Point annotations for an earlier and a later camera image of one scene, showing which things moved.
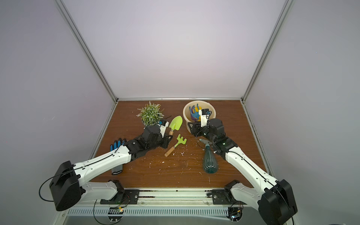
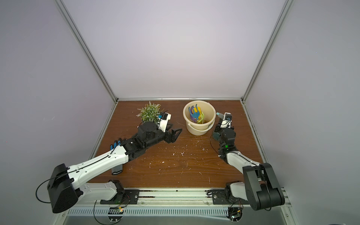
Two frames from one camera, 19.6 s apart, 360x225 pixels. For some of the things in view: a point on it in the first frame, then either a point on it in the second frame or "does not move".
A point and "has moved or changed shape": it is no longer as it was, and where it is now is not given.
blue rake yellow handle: [195, 114] does not move
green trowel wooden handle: [176, 124] has moved or changed shape
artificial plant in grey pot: [150, 114] does not move
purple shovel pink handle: [192, 117] does not move
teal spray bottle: [210, 161] → [220, 115]
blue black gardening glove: [116, 144] does not move
